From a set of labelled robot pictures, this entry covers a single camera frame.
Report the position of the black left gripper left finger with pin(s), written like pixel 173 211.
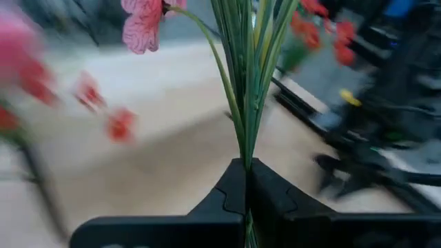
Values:
pixel 172 230

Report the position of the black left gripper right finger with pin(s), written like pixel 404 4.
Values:
pixel 310 230

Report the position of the red flower spray with grass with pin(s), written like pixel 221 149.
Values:
pixel 120 125
pixel 306 31

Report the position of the pink blossom spray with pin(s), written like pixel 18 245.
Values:
pixel 251 103

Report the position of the wooden shelf with black legs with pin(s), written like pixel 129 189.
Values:
pixel 155 69

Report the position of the pink tulip stem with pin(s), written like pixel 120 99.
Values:
pixel 17 44

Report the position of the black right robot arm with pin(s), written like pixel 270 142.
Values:
pixel 396 86

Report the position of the yellow connector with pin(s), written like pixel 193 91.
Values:
pixel 349 97

